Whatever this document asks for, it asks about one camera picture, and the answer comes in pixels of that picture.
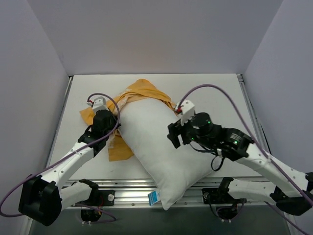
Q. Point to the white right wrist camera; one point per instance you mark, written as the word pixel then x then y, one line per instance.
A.
pixel 185 111

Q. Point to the white pillow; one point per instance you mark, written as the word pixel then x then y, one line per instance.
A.
pixel 144 128

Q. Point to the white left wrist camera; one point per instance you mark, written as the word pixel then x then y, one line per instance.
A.
pixel 99 104

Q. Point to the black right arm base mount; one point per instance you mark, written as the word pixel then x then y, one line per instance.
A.
pixel 215 196

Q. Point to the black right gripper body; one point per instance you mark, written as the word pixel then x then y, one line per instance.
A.
pixel 174 133

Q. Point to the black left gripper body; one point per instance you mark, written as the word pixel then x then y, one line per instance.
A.
pixel 104 116

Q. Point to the yellow Mickey Mouse pillowcase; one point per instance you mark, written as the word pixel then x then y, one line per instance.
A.
pixel 118 150

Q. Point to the blue pillow label tag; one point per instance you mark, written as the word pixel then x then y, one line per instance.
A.
pixel 154 197

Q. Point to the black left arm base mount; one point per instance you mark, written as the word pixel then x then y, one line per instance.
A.
pixel 105 197

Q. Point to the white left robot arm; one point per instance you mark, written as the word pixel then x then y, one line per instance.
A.
pixel 44 195

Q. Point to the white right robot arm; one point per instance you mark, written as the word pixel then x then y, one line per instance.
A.
pixel 289 190

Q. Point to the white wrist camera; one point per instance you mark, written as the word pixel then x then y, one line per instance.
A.
pixel 185 111
pixel 99 104

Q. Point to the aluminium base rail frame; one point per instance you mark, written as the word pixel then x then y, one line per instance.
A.
pixel 222 98

